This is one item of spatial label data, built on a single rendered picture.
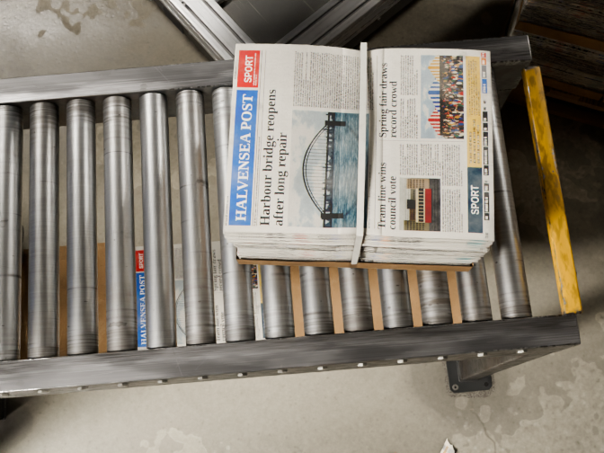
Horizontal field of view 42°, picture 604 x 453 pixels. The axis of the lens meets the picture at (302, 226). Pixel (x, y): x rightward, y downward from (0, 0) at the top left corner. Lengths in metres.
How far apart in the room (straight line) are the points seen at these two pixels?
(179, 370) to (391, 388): 0.90
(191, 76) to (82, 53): 1.04
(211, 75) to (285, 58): 0.29
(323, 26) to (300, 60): 0.95
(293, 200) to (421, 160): 0.19
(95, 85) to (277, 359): 0.58
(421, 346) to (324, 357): 0.15
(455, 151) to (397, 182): 0.09
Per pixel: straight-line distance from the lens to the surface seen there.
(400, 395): 2.07
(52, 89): 1.47
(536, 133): 1.39
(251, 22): 2.14
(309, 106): 1.12
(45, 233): 1.38
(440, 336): 1.29
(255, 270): 2.10
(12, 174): 1.44
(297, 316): 2.08
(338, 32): 2.09
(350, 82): 1.15
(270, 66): 1.15
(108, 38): 2.43
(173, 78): 1.42
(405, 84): 1.15
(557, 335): 1.33
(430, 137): 1.12
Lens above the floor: 2.06
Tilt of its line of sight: 75 degrees down
